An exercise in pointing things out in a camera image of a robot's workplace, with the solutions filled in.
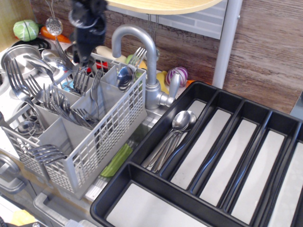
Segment fork cluster back compartment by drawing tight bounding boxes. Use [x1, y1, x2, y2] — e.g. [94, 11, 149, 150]
[73, 69, 89, 96]

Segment green toy cabbage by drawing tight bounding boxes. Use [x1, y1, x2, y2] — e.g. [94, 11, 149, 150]
[13, 19, 39, 42]

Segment silver kitchen faucet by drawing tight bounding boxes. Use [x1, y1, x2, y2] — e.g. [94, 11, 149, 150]
[112, 25, 181, 109]

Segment green toy vegetable in sink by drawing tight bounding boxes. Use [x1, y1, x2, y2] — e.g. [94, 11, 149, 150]
[100, 143, 133, 177]

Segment large spoon left back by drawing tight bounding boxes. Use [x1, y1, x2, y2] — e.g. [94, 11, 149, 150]
[23, 55, 57, 86]

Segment large spoon in basket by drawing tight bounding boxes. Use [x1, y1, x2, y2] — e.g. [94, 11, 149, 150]
[117, 66, 134, 92]

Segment lower spoon in tray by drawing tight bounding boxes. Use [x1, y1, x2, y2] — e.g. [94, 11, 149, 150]
[151, 111, 196, 173]

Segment fork in middle compartment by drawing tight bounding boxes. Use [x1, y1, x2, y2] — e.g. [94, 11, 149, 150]
[90, 69, 103, 118]

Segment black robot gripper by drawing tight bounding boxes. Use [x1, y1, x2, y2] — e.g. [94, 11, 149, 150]
[68, 0, 107, 71]

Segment yellow toy pepper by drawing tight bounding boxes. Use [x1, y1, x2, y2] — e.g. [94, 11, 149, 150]
[156, 71, 169, 94]

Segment forks hanging at front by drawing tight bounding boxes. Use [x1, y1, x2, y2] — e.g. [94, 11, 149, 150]
[27, 144, 67, 166]

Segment grey plastic cutlery basket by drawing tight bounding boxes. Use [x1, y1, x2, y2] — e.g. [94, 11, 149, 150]
[5, 54, 147, 199]

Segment grey metal post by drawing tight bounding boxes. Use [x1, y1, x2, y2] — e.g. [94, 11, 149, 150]
[212, 0, 243, 88]

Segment purple toy onion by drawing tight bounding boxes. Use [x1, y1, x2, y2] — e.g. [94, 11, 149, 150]
[165, 66, 188, 87]

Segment fork beside faucet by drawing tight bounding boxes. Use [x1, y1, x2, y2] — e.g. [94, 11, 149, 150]
[128, 47, 147, 72]

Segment large fork far left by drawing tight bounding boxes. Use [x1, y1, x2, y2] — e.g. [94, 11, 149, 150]
[4, 59, 45, 130]

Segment hanging steel skimmer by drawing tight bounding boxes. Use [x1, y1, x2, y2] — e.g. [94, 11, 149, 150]
[45, 0, 63, 36]

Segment steel pot with lid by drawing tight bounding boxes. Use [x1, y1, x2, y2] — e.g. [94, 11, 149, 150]
[0, 44, 41, 79]

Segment top spoon in tray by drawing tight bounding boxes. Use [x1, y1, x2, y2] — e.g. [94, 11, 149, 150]
[141, 111, 191, 173]

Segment fork leaning at back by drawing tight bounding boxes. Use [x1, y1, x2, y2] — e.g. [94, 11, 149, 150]
[55, 37, 76, 71]

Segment black cutlery tray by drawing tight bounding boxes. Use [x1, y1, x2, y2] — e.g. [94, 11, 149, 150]
[90, 82, 303, 227]

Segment orange toy carrot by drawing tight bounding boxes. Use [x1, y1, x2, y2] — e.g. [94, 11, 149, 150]
[40, 26, 71, 43]

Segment spoon in tray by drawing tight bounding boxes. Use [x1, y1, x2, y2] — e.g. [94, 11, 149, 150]
[151, 111, 196, 173]
[141, 111, 191, 173]

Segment small steel pot lid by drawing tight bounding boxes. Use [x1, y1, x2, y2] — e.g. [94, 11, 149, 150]
[64, 45, 77, 59]

